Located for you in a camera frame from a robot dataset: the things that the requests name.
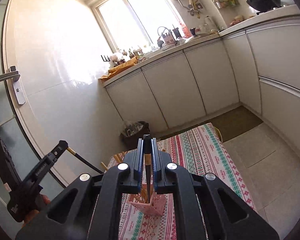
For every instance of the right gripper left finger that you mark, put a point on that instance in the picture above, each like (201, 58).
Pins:
(89, 208)

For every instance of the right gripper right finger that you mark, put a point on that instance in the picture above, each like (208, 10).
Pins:
(204, 206)

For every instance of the black chopstick gold band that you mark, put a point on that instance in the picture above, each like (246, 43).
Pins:
(147, 150)
(76, 155)

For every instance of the kitchen window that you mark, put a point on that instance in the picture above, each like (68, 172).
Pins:
(131, 24)

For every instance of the person's left hand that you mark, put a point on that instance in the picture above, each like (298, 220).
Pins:
(33, 213)

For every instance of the patterned woven tablecloth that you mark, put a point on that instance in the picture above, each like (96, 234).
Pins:
(200, 151)

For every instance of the pink perforated utensil holder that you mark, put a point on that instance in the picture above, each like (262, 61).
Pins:
(155, 207)

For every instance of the wooden chopstick upright in holder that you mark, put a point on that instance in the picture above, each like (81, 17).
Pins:
(143, 195)

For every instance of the dark trash bin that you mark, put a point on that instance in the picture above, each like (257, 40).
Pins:
(132, 132)

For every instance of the orange cloth on counter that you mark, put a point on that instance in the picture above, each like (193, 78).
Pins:
(118, 69)

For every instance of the knife block on counter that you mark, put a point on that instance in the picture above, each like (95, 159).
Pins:
(168, 37)

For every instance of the white electric kettle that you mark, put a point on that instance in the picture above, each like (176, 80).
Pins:
(210, 25)

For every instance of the black frying pan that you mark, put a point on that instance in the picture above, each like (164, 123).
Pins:
(264, 5)

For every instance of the silver door handle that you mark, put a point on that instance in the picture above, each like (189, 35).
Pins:
(14, 76)

